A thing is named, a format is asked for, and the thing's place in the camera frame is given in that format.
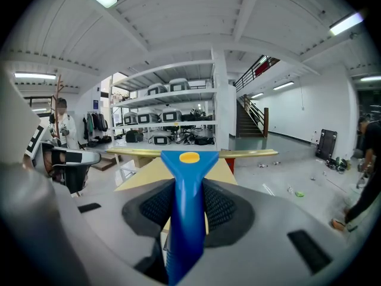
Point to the black floor equipment pile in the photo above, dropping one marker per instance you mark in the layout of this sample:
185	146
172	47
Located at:
337	163

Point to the rack of hanging clothes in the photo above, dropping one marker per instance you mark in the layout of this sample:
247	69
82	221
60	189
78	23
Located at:
96	124

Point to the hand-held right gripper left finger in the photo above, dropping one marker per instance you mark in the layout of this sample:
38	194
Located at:
113	216

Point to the small green object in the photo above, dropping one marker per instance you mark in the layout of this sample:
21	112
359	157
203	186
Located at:
299	194

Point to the brown wooden coat rack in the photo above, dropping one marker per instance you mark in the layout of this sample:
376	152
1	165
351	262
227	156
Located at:
56	100

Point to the cardboard box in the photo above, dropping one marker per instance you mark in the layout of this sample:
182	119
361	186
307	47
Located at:
140	161

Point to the staircase with black railing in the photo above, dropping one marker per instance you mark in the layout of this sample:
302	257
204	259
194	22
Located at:
248	124

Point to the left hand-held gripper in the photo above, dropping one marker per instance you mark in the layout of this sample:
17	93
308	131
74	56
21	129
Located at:
37	147

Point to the white metal shelving unit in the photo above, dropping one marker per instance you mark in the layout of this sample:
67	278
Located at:
166	96

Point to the light wooden pedestal table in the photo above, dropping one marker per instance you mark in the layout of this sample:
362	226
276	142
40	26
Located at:
149	174

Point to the blue squeegee with brass blade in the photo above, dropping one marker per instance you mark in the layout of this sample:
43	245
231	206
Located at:
187	204

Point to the group of white screen devices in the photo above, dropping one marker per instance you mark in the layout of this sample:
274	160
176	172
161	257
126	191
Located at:
171	116

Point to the person's left hand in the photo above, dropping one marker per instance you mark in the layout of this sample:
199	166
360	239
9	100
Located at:
53	162

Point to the black bag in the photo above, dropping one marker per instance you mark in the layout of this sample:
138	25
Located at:
134	136

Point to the small white crumpled object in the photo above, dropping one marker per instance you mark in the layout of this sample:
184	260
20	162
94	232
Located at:
290	189

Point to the red box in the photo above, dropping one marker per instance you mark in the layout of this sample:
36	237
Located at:
230	165

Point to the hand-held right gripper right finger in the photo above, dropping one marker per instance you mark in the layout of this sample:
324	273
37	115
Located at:
268	219

